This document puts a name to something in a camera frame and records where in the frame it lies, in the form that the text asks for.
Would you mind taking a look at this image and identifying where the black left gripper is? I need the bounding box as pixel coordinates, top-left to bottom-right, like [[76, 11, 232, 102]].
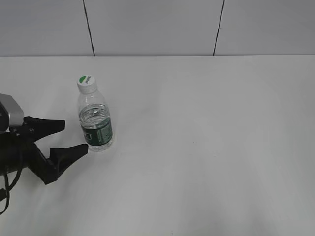
[[0, 116, 89, 184]]

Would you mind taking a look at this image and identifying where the clear cestbon water bottle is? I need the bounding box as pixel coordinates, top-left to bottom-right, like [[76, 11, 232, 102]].
[[77, 88, 114, 152]]

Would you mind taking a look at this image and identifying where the white green bottle cap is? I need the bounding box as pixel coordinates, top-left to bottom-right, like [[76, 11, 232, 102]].
[[77, 75, 97, 94]]

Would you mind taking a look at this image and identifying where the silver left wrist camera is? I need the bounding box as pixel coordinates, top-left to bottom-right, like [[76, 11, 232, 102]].
[[0, 93, 24, 132]]

